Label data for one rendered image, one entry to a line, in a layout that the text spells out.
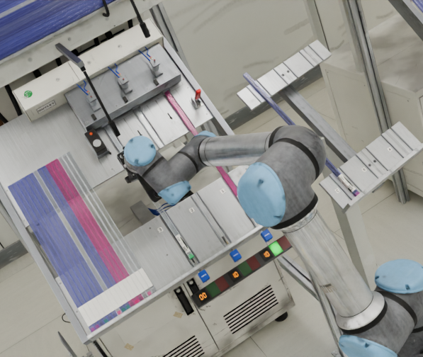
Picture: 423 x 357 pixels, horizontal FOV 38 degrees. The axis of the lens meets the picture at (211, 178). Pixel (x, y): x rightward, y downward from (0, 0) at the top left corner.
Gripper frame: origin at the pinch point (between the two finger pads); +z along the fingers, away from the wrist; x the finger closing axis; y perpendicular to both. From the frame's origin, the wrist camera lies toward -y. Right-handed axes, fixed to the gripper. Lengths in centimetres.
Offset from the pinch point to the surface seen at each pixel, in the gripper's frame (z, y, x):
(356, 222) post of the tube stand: 15, -50, -56
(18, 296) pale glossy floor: 164, -5, 72
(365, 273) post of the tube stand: 27, -68, -54
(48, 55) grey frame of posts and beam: -1.1, 45.5, 4.1
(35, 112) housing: 5.3, 33.8, 16.1
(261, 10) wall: 162, 67, -135
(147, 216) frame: 36.0, -9.8, 1.0
